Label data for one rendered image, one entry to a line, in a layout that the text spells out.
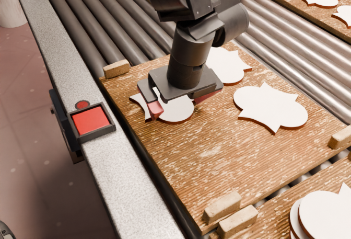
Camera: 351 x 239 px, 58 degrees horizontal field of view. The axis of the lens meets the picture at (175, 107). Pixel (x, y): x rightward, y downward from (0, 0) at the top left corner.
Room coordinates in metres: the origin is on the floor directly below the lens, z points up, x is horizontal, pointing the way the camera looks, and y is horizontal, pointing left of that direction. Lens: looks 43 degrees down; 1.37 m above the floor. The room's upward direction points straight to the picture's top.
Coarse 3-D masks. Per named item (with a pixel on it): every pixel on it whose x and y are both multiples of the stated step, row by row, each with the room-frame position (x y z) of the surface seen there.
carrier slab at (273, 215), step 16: (320, 176) 0.29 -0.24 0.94; (336, 176) 0.29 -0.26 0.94; (288, 192) 0.26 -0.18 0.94; (304, 192) 0.26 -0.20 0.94; (336, 192) 0.26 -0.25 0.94; (256, 208) 0.24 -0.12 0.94; (272, 208) 0.24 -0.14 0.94; (288, 208) 0.24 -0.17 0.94; (256, 224) 0.21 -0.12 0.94; (272, 224) 0.21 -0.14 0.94; (288, 224) 0.21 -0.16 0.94
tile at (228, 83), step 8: (216, 48) 0.66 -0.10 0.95; (208, 56) 0.62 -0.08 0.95; (216, 56) 0.62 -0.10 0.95; (224, 56) 0.62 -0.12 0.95; (232, 56) 0.62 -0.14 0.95; (208, 64) 0.59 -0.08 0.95; (216, 64) 0.59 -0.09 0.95; (224, 64) 0.59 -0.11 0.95; (232, 64) 0.59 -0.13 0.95; (240, 64) 0.59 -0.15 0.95; (216, 72) 0.56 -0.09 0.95; (224, 72) 0.56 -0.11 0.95; (232, 72) 0.56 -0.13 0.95; (240, 72) 0.56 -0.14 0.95; (224, 80) 0.53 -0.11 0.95; (232, 80) 0.53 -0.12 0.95; (240, 80) 0.54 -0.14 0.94
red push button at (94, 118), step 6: (96, 108) 0.46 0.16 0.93; (78, 114) 0.45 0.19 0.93; (84, 114) 0.45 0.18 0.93; (90, 114) 0.45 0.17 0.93; (96, 114) 0.45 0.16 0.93; (102, 114) 0.45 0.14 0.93; (78, 120) 0.43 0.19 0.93; (84, 120) 0.43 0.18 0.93; (90, 120) 0.43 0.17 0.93; (96, 120) 0.43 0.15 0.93; (102, 120) 0.43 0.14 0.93; (78, 126) 0.41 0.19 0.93; (84, 126) 0.41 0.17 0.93; (90, 126) 0.41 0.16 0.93; (96, 126) 0.41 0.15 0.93; (102, 126) 0.41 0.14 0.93; (78, 132) 0.40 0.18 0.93; (84, 132) 0.40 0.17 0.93
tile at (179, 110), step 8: (136, 96) 0.48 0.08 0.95; (184, 96) 0.48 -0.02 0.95; (144, 104) 0.46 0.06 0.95; (168, 104) 0.46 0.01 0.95; (176, 104) 0.46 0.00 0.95; (184, 104) 0.46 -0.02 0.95; (192, 104) 0.46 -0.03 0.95; (144, 112) 0.44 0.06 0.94; (168, 112) 0.43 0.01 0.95; (176, 112) 0.43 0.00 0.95; (184, 112) 0.43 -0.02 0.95; (192, 112) 0.43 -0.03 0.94; (160, 120) 0.42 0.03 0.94; (168, 120) 0.41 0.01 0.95; (176, 120) 0.41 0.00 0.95; (184, 120) 0.42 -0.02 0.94
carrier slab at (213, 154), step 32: (160, 64) 0.60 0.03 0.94; (256, 64) 0.60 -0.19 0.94; (128, 96) 0.49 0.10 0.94; (224, 96) 0.49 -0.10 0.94; (160, 128) 0.40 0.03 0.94; (192, 128) 0.40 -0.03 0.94; (224, 128) 0.40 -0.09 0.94; (256, 128) 0.40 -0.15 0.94; (320, 128) 0.40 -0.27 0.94; (160, 160) 0.33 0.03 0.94; (192, 160) 0.33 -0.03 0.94; (224, 160) 0.33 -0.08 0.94; (256, 160) 0.33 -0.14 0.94; (288, 160) 0.33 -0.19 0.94; (320, 160) 0.33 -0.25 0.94; (192, 192) 0.26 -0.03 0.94; (224, 192) 0.26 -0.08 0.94; (256, 192) 0.26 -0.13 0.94
